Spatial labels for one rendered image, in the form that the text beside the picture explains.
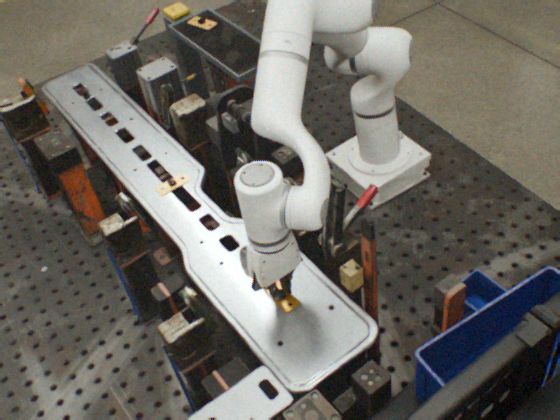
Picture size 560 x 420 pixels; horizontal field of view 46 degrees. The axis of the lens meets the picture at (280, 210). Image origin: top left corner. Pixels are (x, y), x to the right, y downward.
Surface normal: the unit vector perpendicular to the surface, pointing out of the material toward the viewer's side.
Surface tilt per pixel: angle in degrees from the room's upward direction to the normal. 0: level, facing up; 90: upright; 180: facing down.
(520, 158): 0
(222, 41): 0
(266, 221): 89
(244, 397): 0
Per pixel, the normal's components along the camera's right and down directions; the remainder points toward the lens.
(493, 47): -0.12, -0.69
